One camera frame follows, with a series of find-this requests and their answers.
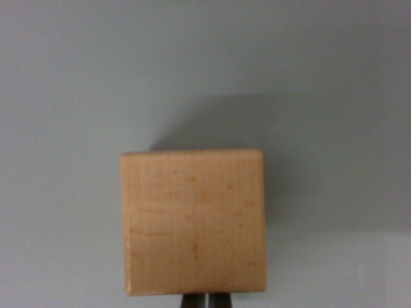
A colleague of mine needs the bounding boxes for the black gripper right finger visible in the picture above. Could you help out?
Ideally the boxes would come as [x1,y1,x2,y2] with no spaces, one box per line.
[207,292,234,308]

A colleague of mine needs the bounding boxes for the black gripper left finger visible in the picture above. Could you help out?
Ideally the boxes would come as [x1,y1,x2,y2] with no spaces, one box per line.
[180,293,207,308]

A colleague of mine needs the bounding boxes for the wooden cube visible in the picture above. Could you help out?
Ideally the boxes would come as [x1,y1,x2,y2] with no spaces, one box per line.
[119,148,268,296]

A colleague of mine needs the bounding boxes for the grey plastic tray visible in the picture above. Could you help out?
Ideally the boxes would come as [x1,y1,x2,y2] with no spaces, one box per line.
[0,0,411,308]

